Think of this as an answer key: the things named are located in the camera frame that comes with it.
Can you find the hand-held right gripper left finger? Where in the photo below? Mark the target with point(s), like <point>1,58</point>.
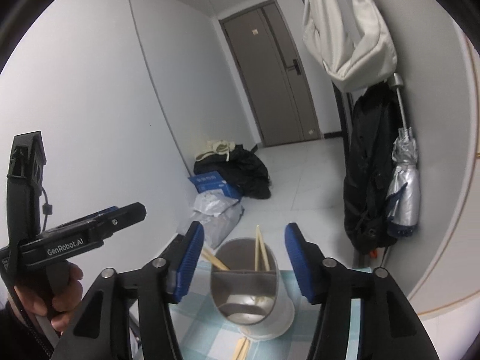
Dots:
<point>189,258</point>

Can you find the light wooden chopstick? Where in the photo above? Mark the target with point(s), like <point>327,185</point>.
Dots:
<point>244,350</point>
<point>237,352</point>
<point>264,255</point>
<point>257,255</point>
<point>215,260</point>

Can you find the large grey plastic parcel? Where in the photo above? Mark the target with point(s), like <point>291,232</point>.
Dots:
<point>225,225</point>

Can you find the white utensil holder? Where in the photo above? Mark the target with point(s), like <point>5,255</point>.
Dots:
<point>243,281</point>

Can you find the beige cloth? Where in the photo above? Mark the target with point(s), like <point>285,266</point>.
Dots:
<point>215,148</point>

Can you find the person's left forearm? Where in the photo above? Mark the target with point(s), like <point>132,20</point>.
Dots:
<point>15,337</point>

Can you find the white shoulder bag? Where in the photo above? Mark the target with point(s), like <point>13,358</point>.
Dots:
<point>348,45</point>

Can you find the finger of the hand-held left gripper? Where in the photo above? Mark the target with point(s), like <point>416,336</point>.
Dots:
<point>112,220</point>
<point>26,195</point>

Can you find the silver folding umbrella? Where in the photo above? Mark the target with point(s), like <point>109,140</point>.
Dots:
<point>405,187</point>

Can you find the grey entrance door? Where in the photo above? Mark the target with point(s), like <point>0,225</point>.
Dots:
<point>270,82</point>

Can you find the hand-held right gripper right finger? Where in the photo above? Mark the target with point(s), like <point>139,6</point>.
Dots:
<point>300,262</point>

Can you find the black hanging jacket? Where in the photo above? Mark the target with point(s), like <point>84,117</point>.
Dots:
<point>367,165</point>

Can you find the blue cardboard box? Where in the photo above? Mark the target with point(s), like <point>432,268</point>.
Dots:
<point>208,183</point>

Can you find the teal plaid tablecloth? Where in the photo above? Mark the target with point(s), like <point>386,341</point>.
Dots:
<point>202,330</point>

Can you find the black bag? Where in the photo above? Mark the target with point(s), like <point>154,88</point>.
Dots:
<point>251,172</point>

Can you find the small orange object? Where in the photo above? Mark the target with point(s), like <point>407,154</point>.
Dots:
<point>374,253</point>

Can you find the person's left hand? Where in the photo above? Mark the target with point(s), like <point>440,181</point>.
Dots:
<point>67,300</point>

